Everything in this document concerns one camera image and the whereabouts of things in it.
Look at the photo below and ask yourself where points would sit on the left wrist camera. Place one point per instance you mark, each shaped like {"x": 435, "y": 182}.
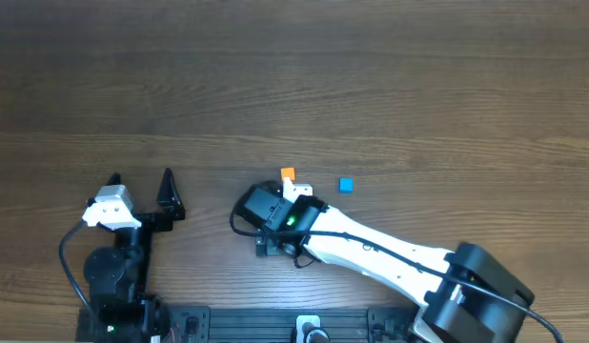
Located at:
{"x": 111, "y": 209}

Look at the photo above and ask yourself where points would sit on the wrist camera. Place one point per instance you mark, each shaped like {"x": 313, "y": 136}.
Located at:
{"x": 111, "y": 209}
{"x": 297, "y": 190}

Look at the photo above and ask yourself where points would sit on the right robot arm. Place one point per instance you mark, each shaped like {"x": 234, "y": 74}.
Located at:
{"x": 380, "y": 259}

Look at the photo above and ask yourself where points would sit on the blue cube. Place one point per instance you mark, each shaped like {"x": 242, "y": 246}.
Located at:
{"x": 346, "y": 185}

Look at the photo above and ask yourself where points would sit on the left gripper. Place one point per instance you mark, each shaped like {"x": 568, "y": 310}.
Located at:
{"x": 158, "y": 222}

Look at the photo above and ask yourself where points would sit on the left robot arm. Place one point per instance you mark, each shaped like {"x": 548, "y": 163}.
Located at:
{"x": 118, "y": 271}

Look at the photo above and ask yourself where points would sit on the mounting rail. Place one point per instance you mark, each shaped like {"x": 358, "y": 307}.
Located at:
{"x": 256, "y": 326}

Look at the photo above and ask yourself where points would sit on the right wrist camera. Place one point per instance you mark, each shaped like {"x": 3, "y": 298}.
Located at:
{"x": 297, "y": 190}

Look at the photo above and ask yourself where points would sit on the orange cube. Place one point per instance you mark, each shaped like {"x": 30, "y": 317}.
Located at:
{"x": 288, "y": 174}

